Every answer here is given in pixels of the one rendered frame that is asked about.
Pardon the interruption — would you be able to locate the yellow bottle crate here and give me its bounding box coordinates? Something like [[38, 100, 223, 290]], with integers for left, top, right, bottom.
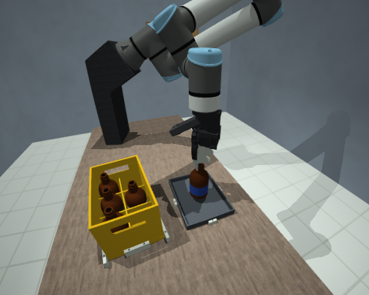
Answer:
[[88, 155, 165, 260]]

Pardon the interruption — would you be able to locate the brown glass bottle with blue label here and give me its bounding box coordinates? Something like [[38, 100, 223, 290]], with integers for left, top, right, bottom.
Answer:
[[189, 164, 209, 199]]

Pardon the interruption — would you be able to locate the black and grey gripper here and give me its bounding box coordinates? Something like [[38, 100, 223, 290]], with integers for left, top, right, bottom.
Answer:
[[191, 110, 222, 171]]

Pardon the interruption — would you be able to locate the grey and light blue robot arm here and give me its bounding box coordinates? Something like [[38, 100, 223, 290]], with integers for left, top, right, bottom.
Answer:
[[116, 0, 284, 113]]

